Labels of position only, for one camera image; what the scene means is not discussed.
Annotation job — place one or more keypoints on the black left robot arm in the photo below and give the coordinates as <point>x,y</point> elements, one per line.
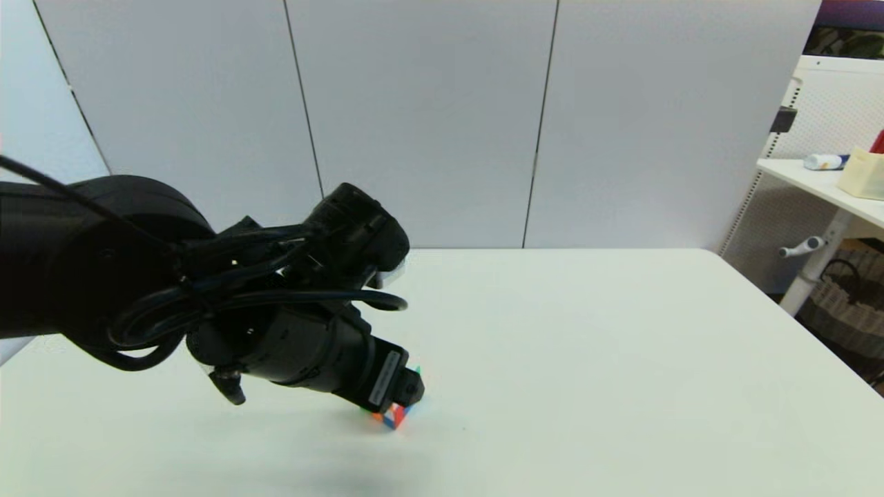
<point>76,262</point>

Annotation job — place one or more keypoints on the white side desk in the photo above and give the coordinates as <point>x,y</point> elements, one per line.
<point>815,181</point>

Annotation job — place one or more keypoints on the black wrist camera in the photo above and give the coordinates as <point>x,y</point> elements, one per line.
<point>362,231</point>

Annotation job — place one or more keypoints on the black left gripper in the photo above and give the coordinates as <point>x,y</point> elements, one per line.
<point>369,373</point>

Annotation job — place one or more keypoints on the white pegboard panel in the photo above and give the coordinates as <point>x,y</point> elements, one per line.
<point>829,103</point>

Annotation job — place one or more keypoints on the multicoloured rubiks cube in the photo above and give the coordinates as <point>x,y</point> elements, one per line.
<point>395,416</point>

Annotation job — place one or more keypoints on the woven basket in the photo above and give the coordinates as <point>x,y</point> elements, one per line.
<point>846,314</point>

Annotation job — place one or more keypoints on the cream storage box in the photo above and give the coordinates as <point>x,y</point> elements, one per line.
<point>863,176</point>

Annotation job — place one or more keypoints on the white bottle blue cap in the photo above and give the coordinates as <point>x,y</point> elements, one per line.
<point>822,161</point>

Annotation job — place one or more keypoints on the black pegboard clip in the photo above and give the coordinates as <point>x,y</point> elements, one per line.
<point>783,120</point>

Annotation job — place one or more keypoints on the red object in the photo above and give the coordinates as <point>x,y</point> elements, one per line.
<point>878,141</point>

